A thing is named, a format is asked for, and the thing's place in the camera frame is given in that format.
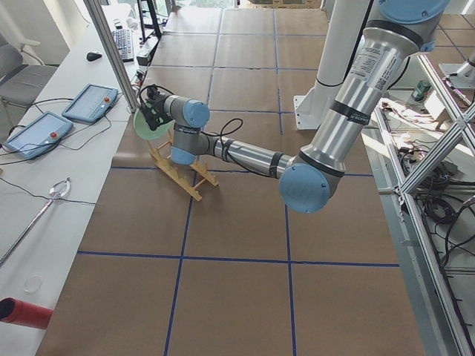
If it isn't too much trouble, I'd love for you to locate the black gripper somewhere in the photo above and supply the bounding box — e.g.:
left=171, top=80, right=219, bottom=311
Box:
left=142, top=98, right=167, bottom=131

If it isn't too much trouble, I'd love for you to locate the light green plate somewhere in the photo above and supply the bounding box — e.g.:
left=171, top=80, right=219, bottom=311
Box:
left=133, top=105, right=173, bottom=140

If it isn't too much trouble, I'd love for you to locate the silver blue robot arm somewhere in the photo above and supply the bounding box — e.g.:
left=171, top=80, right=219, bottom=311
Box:
left=134, top=1, right=447, bottom=213

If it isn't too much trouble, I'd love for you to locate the wooden dish rack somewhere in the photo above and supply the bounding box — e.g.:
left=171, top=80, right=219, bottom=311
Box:
left=147, top=131, right=219, bottom=201

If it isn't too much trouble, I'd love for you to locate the far blue teach pendant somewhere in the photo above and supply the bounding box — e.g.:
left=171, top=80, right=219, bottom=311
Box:
left=62, top=84, right=119, bottom=123

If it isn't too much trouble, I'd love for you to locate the blue teach pendant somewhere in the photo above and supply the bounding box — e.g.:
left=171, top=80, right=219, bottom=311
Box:
left=4, top=111, right=73, bottom=159
left=62, top=84, right=119, bottom=123

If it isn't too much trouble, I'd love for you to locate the black keyboard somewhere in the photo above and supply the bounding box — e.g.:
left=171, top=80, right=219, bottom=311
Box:
left=111, top=29, right=134, bottom=62

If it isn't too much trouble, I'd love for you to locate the black computer mouse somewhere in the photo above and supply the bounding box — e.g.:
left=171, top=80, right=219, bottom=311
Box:
left=86, top=52, right=102, bottom=62

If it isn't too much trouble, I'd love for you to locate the near blue teach pendant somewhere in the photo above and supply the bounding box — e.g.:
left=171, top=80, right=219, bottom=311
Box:
left=4, top=111, right=73, bottom=159

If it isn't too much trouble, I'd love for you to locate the grey office chair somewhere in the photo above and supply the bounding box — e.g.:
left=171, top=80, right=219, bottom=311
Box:
left=1, top=35, right=57, bottom=107

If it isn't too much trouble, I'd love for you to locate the red tube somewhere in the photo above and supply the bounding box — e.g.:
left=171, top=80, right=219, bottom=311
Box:
left=1, top=297, right=53, bottom=330

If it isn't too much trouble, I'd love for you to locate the green box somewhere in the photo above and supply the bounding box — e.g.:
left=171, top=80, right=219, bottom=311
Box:
left=411, top=80, right=431, bottom=102

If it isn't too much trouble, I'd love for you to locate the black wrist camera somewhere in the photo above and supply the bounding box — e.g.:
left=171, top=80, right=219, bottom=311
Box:
left=145, top=85, right=160, bottom=102

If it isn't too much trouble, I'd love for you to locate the aluminium frame post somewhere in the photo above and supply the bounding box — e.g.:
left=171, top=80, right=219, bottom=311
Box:
left=84, top=0, right=138, bottom=113

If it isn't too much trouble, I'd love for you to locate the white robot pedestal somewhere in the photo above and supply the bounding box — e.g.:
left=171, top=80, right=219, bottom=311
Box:
left=293, top=0, right=373, bottom=131

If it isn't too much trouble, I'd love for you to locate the clear tape ring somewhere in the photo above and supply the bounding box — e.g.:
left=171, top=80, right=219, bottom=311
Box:
left=24, top=274, right=43, bottom=293

